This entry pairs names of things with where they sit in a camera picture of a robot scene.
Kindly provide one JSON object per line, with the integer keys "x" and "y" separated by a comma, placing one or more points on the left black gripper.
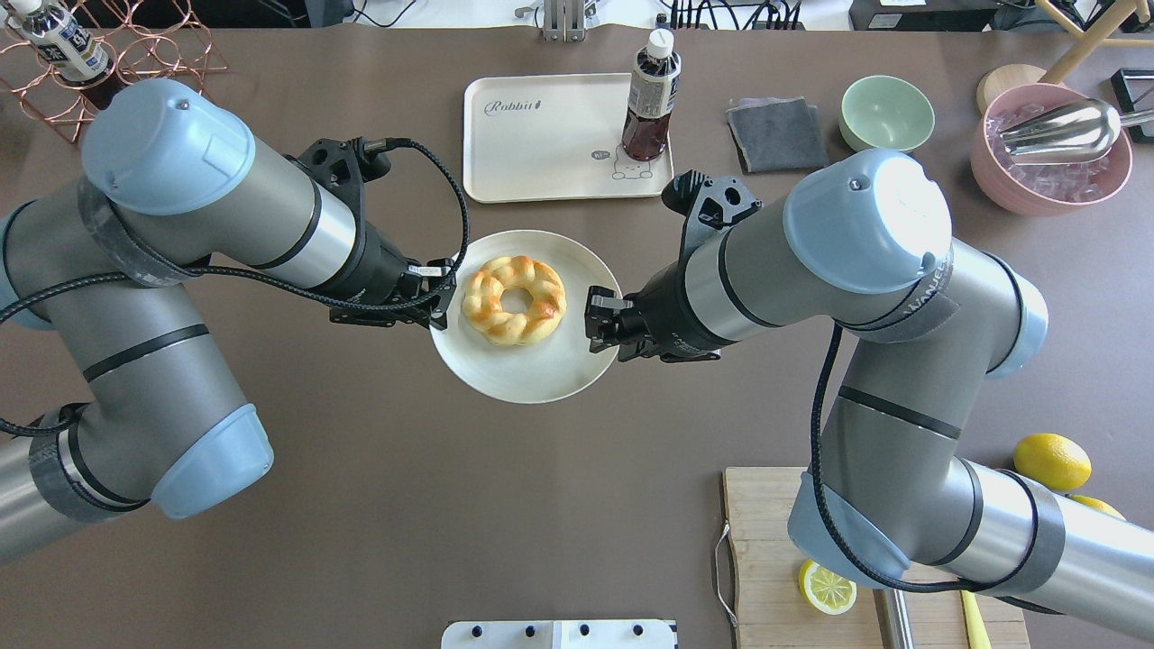
{"x": 376, "y": 268}

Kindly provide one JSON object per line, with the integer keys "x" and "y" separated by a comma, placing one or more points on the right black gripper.
{"x": 665, "y": 315}

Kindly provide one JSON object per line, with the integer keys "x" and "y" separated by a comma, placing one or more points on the twisted glazed donut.
{"x": 515, "y": 301}

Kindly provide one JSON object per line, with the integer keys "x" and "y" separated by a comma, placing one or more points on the white round plate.
{"x": 559, "y": 366}

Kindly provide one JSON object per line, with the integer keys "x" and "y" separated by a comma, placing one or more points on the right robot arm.
{"x": 920, "y": 321}

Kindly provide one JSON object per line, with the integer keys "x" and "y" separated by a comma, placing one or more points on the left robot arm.
{"x": 174, "y": 188}

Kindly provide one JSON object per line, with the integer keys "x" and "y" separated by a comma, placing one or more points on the cream serving tray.
{"x": 553, "y": 137}

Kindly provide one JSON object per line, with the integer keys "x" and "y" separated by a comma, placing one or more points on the dark tea bottle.
{"x": 654, "y": 80}

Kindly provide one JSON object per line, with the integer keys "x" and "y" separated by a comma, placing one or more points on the grey folded cloth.
{"x": 773, "y": 134}

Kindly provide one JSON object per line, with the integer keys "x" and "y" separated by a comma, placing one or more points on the mint green bowl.
{"x": 886, "y": 113}

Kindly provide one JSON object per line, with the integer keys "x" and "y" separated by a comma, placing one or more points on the wooden cutting board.
{"x": 772, "y": 613}

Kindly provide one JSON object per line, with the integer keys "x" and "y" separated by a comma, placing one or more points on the halved lemon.
{"x": 824, "y": 590}

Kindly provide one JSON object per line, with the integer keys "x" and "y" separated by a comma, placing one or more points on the bottle in rack upper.
{"x": 61, "y": 41}

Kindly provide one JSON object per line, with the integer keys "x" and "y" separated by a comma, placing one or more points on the pink bowl with ice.
{"x": 1041, "y": 190}

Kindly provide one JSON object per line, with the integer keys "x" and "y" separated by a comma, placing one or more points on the yellow lemon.
{"x": 1097, "y": 504}
{"x": 1053, "y": 460}

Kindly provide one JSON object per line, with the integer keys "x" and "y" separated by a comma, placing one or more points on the yellow plastic knife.
{"x": 976, "y": 635}

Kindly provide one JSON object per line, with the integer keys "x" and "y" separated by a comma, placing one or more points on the metal ice scoop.
{"x": 1081, "y": 131}

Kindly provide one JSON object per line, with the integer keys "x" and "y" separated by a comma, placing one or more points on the wooden mug tree stand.
{"x": 1085, "y": 41}

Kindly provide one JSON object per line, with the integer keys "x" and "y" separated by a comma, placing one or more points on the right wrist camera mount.
{"x": 709, "y": 205}

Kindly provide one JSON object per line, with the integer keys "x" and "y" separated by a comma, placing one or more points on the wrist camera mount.
{"x": 344, "y": 167}
{"x": 709, "y": 205}

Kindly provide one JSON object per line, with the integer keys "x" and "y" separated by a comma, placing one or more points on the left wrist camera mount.
{"x": 344, "y": 167}

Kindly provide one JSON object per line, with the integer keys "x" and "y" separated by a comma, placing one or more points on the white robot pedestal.
{"x": 579, "y": 633}

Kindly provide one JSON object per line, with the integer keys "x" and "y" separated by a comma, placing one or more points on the copper wire bottle rack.
{"x": 145, "y": 39}

